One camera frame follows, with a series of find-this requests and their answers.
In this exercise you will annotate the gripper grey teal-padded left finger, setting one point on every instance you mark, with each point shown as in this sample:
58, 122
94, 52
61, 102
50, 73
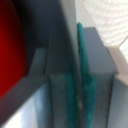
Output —
50, 102

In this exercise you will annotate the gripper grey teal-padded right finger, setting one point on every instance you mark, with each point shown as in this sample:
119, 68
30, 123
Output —
97, 70

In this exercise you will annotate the red toy tomato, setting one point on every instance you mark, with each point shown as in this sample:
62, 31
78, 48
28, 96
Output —
12, 47

